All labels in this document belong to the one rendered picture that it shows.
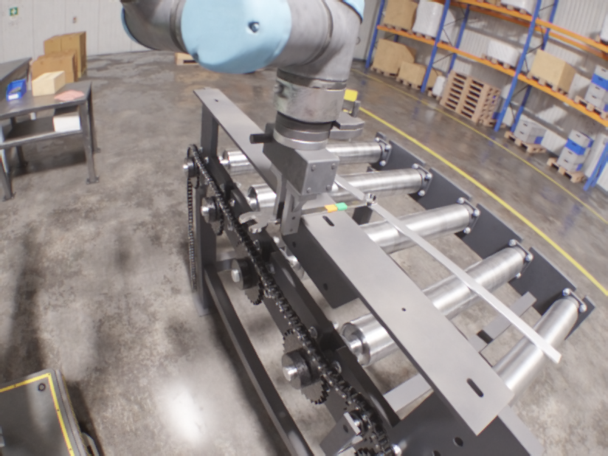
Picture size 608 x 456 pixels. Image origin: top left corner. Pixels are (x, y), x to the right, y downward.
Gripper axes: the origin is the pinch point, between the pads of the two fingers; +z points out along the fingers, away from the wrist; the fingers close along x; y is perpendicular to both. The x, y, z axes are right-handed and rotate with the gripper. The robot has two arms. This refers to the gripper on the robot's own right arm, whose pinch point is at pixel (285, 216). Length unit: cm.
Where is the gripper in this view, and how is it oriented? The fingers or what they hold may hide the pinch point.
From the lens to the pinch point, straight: 52.4
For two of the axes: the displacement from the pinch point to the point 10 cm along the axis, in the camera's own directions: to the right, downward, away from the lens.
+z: -1.7, 7.9, 5.9
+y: -8.6, 1.7, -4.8
